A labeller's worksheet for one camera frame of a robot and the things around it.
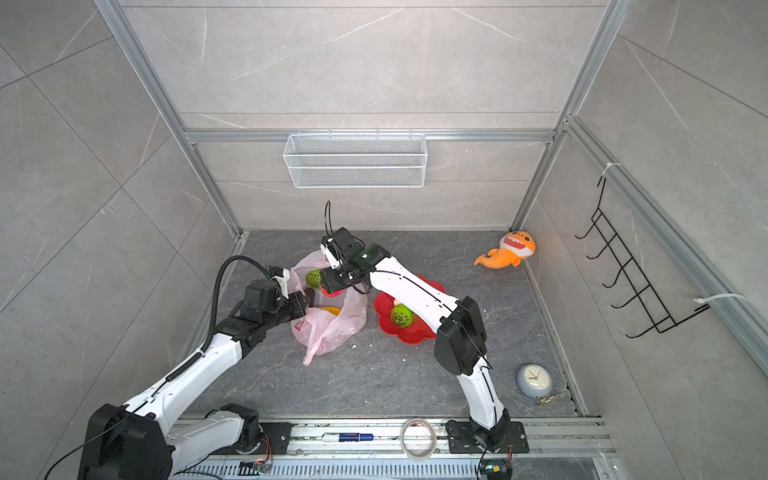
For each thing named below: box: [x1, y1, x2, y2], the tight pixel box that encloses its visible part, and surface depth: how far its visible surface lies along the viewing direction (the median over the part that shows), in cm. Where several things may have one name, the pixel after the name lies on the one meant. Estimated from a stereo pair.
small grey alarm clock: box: [516, 363, 553, 398], surface depth 81 cm
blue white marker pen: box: [321, 432, 375, 442], surface depth 74 cm
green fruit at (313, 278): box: [306, 269, 321, 288], surface depth 100 cm
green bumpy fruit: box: [390, 304, 415, 329], surface depth 91 cm
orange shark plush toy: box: [474, 231, 536, 269], surface depth 108 cm
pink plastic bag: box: [288, 249, 368, 366], surface depth 83 cm
